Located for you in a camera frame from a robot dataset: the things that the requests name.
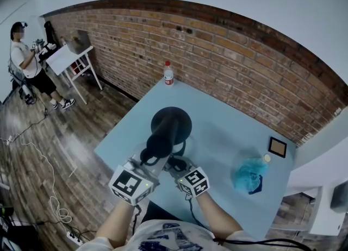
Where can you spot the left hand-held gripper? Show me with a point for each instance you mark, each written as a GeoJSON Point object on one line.
{"type": "Point", "coordinates": [127, 183]}

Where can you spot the small black picture frame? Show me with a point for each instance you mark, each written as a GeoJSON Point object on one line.
{"type": "Point", "coordinates": [277, 147]}

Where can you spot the small yellow round object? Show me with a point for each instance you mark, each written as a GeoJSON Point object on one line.
{"type": "Point", "coordinates": [267, 157]}

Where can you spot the blue crumpled cloth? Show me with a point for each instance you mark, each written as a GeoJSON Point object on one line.
{"type": "Point", "coordinates": [248, 172]}

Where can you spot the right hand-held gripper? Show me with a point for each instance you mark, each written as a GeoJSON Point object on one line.
{"type": "Point", "coordinates": [194, 180]}

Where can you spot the dark blue cloth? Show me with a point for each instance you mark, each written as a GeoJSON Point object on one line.
{"type": "Point", "coordinates": [257, 186]}

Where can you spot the clear bottle red label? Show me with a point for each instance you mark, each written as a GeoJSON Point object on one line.
{"type": "Point", "coordinates": [168, 76]}

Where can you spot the large white power strip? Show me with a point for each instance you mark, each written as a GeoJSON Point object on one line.
{"type": "Point", "coordinates": [74, 238]}

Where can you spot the red stool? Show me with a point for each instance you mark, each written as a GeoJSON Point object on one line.
{"type": "Point", "coordinates": [79, 68]}

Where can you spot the person's left forearm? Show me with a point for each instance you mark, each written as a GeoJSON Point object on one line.
{"type": "Point", "coordinates": [117, 222]}

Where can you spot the white shelf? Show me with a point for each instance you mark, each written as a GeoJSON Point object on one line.
{"type": "Point", "coordinates": [323, 212]}

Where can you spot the black desk lamp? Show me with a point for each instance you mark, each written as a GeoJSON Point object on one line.
{"type": "Point", "coordinates": [166, 133]}

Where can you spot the white and black equipment stand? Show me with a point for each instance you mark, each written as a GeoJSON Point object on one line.
{"type": "Point", "coordinates": [23, 87]}

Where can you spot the grey box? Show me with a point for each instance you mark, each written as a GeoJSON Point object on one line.
{"type": "Point", "coordinates": [78, 42]}

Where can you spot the small white power strip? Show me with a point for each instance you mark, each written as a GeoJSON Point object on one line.
{"type": "Point", "coordinates": [8, 140]}

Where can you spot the person's right forearm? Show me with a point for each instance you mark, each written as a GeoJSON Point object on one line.
{"type": "Point", "coordinates": [217, 214]}

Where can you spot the white side table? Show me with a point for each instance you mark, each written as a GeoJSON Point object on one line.
{"type": "Point", "coordinates": [65, 58]}

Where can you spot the person's white printed shirt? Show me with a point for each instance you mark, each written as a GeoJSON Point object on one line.
{"type": "Point", "coordinates": [174, 237]}

